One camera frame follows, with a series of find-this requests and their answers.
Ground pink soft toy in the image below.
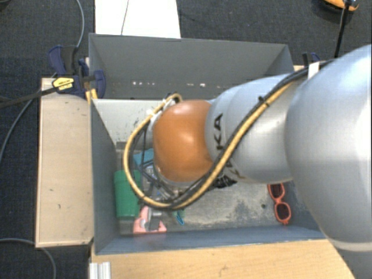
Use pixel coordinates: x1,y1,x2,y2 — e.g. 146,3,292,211
133,206,168,235

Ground green plastic cup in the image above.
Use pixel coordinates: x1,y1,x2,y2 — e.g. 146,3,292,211
113,169,142,219

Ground blue sponge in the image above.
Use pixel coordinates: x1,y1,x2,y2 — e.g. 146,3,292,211
133,149,155,171

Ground pale wood flat board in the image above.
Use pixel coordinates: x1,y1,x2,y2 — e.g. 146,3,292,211
35,77,95,248

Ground orange sunglasses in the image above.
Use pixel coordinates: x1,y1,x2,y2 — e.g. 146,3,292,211
267,183,292,226

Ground grey metal bin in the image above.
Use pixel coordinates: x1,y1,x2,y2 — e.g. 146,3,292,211
88,33,327,256

